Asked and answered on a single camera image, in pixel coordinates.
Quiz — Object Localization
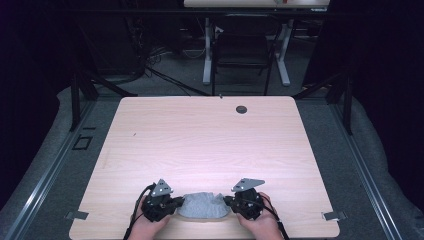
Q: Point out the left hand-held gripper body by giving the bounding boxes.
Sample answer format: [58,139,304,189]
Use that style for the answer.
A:
[141,178,176,223]

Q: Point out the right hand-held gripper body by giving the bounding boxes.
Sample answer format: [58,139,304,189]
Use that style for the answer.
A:
[231,177,266,221]

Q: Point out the grey sock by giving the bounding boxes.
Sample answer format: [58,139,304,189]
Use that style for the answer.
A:
[213,192,232,215]
[177,192,222,220]

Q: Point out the person's right hand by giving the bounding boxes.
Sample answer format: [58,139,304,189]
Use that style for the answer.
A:
[235,191,285,240]

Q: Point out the person's left hand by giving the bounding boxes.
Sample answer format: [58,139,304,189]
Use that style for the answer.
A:
[127,195,172,240]

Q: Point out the black metal stand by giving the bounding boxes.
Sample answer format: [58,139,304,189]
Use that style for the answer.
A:
[292,64,355,136]
[68,64,139,133]

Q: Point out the black chair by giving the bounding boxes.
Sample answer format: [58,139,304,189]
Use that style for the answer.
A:
[210,14,284,97]

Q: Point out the white-legged desk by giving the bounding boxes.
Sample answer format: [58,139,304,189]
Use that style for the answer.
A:
[183,0,332,88]

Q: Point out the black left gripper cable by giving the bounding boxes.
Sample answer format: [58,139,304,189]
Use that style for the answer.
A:
[122,182,157,240]

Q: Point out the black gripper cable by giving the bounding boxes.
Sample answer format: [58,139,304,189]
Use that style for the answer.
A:
[259,194,291,240]
[122,182,157,240]

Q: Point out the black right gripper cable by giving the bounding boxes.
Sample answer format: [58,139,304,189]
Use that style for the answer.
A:
[259,194,291,240]

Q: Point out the grey metal table bracket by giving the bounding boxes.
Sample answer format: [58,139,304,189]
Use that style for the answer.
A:
[64,210,90,221]
[321,210,348,222]

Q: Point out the aluminium floor rail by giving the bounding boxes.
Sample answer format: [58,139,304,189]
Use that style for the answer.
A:
[328,99,404,240]
[2,99,98,240]

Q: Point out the black floor cables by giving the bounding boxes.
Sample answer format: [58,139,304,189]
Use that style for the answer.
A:
[145,46,212,98]

